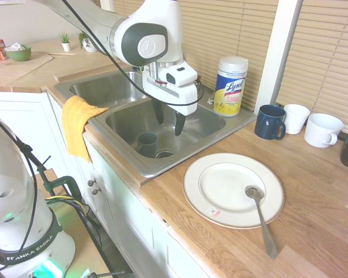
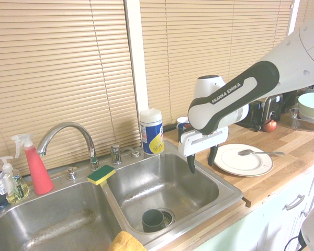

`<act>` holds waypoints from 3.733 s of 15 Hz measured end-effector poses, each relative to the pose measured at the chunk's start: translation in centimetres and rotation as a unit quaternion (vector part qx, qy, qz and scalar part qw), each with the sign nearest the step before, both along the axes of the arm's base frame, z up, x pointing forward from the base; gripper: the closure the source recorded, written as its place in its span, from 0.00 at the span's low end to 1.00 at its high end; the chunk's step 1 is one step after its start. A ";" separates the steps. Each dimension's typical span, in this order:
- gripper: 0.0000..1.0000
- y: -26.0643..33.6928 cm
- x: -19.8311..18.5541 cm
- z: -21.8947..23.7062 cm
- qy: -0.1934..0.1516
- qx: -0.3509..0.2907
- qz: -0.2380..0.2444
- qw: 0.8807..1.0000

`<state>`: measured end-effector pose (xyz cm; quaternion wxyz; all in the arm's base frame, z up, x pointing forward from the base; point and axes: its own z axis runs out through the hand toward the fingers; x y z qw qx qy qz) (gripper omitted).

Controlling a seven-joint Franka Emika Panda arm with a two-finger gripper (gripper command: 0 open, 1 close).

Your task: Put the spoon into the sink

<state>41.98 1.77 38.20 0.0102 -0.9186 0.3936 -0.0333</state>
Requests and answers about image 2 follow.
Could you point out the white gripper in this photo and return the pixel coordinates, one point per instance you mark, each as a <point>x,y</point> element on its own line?
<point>199,143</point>

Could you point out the silver metal spoon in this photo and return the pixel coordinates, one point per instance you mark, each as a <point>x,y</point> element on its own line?
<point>244,152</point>

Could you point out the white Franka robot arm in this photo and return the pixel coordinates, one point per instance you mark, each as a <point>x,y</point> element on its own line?
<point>282,68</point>

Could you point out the stainless steel double sink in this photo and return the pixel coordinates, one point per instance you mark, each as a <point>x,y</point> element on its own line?
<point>157,183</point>

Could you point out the metal sink drain strainer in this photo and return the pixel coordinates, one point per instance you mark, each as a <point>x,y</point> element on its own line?
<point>169,217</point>

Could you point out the white sink hole cap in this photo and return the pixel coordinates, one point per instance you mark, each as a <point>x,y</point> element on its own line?
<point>134,153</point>

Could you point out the chrome sink knob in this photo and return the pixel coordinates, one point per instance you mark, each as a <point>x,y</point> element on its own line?
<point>71,173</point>

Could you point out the white round plate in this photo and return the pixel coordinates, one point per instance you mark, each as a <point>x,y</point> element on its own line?
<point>238,164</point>

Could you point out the navy blue mug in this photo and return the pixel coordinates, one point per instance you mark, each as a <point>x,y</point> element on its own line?
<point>181,129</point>

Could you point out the small white mug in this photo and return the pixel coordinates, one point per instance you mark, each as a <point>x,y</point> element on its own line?
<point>182,120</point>

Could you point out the disinfecting wipes canister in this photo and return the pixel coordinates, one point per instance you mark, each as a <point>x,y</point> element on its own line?
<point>151,130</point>

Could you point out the red apple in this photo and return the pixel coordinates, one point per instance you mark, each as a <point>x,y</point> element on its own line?
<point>270,126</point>

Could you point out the dark grey cup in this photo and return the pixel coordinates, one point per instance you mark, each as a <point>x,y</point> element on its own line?
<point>152,221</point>

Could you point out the mint green cabinet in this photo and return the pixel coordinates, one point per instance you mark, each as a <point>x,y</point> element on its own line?
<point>251,230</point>

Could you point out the yellow green sponge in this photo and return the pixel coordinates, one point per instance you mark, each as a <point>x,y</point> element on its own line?
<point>100,175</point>

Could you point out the orange cloth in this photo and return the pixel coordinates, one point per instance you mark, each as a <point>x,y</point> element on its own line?
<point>124,243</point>

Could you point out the pale green bowl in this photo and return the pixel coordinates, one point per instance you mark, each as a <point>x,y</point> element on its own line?
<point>312,104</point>

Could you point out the chrome gooseneck faucet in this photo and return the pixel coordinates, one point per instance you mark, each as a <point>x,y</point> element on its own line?
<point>68,126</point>

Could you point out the red spray bottle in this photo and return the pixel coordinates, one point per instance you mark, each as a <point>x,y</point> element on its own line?
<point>40,175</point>

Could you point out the wide beige window blind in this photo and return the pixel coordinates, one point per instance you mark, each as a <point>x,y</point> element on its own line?
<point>55,78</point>

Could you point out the clear pump soap bottle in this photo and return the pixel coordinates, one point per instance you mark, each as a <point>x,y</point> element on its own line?
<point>15,189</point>

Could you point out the white window frame post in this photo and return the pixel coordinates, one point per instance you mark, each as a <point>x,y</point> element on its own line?
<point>136,65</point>

